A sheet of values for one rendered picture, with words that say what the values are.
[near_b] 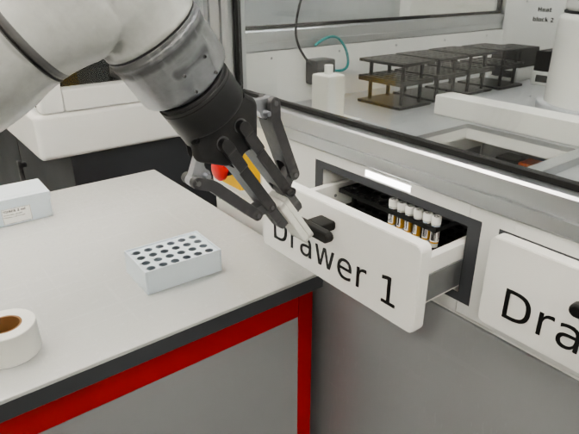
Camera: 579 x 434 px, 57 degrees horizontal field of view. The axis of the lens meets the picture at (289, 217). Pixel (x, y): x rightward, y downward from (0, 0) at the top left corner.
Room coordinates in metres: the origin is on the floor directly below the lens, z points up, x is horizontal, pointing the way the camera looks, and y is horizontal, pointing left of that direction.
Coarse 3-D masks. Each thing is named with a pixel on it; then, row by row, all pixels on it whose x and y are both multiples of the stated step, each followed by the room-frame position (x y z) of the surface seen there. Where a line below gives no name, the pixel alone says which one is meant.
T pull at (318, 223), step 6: (318, 216) 0.61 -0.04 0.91; (324, 216) 0.61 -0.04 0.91; (306, 222) 0.59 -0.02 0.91; (312, 222) 0.59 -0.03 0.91; (318, 222) 0.59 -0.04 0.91; (324, 222) 0.59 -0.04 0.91; (330, 222) 0.59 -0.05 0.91; (312, 228) 0.58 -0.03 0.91; (318, 228) 0.57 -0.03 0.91; (324, 228) 0.57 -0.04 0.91; (330, 228) 0.59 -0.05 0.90; (318, 234) 0.57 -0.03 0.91; (324, 234) 0.56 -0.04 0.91; (330, 234) 0.56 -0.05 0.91; (324, 240) 0.56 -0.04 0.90; (330, 240) 0.56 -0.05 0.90
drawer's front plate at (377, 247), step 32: (352, 224) 0.57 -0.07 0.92; (384, 224) 0.55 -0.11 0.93; (288, 256) 0.67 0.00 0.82; (320, 256) 0.62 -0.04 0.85; (352, 256) 0.57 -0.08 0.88; (384, 256) 0.53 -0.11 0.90; (416, 256) 0.50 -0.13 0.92; (352, 288) 0.57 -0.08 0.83; (384, 288) 0.53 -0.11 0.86; (416, 288) 0.49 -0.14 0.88; (416, 320) 0.50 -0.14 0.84
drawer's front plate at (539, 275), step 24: (504, 240) 0.51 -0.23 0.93; (504, 264) 0.51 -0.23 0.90; (528, 264) 0.49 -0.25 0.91; (552, 264) 0.47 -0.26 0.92; (576, 264) 0.46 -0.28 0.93; (504, 288) 0.50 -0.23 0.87; (528, 288) 0.48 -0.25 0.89; (552, 288) 0.46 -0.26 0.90; (576, 288) 0.45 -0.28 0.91; (480, 312) 0.52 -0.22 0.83; (552, 312) 0.46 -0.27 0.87; (528, 336) 0.48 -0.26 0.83; (552, 336) 0.46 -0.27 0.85; (576, 360) 0.43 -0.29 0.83
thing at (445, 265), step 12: (348, 180) 0.79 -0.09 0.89; (324, 192) 0.76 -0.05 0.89; (336, 192) 0.77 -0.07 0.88; (456, 240) 0.58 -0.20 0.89; (432, 252) 0.55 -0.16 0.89; (444, 252) 0.55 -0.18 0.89; (456, 252) 0.56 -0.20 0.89; (432, 264) 0.54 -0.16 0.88; (444, 264) 0.55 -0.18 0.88; (456, 264) 0.56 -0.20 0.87; (432, 276) 0.53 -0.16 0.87; (444, 276) 0.55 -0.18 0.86; (456, 276) 0.56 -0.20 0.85; (432, 288) 0.54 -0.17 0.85; (444, 288) 0.55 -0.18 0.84
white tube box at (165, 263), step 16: (160, 240) 0.77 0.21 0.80; (176, 240) 0.78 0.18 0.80; (192, 240) 0.78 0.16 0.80; (208, 240) 0.77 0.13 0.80; (128, 256) 0.72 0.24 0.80; (144, 256) 0.72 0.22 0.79; (160, 256) 0.72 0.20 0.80; (176, 256) 0.72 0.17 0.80; (192, 256) 0.72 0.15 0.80; (208, 256) 0.73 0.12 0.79; (128, 272) 0.73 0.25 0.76; (144, 272) 0.67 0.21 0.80; (160, 272) 0.68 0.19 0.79; (176, 272) 0.69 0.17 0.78; (192, 272) 0.71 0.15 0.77; (208, 272) 0.73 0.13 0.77; (144, 288) 0.68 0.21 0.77; (160, 288) 0.68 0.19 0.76
